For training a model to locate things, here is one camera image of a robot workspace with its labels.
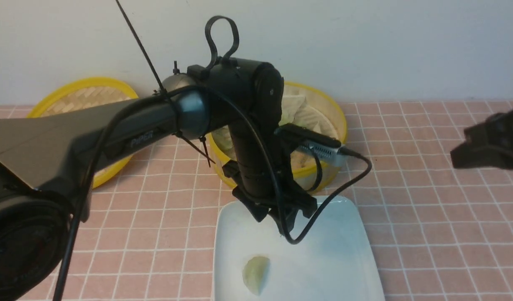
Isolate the black camera cable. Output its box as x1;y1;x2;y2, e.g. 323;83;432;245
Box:
202;84;373;245

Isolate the bamboo steamer basket yellow rim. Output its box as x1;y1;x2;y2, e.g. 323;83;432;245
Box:
207;82;347;190

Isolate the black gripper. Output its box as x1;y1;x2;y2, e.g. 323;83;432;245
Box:
222;160;317;236

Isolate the white square plate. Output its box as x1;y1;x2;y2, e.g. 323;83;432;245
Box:
213;196;385;301

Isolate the bamboo steamer lid yellow rim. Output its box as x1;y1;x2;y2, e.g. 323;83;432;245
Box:
26;77;139;189

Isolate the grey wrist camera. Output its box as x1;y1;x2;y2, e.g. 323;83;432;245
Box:
275;123;347;168

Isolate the pale green steamed dumpling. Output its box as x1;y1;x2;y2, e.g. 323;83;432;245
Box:
242;255;271;296

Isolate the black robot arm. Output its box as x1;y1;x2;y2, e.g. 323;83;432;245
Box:
0;58;317;301

